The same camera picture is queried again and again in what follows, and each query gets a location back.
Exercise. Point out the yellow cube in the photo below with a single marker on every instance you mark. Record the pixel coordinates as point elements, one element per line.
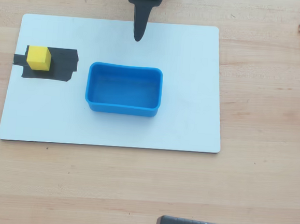
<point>38,59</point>

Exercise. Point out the blue rectangular bin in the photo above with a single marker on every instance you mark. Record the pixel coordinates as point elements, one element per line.
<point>123,90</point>

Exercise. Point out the white rectangular board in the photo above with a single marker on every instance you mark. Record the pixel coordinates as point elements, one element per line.
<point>164,126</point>

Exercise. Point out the black tape patch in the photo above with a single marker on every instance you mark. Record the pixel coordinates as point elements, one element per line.
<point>63,63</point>

